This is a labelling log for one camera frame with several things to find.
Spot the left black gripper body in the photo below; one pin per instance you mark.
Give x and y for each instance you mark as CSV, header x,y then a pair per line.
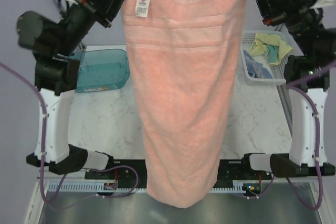
x,y
76,23

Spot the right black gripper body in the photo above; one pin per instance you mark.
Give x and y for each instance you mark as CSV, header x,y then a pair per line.
x,y
303,24

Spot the pink towel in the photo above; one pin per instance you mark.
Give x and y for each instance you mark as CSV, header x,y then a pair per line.
x,y
183,56

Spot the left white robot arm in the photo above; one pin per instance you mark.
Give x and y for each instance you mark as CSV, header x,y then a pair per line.
x,y
52,44

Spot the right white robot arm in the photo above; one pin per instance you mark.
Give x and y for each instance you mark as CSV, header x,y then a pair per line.
x,y
307,80

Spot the teal cloth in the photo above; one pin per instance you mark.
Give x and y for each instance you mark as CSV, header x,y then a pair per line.
x,y
272,53

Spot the yellow cloth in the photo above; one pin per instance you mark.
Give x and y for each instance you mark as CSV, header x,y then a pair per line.
x,y
258,47

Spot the teal transparent plastic bin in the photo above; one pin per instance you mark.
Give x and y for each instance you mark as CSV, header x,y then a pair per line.
x,y
102,70

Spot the white perforated plastic basket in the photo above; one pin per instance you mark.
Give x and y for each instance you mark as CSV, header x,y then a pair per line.
x,y
264,55

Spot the blue cloth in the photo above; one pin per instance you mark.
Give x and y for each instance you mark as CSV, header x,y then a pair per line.
x,y
255,69

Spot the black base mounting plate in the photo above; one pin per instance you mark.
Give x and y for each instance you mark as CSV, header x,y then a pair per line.
x,y
229,170

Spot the white slotted cable duct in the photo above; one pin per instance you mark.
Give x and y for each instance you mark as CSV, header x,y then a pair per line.
x,y
101,187

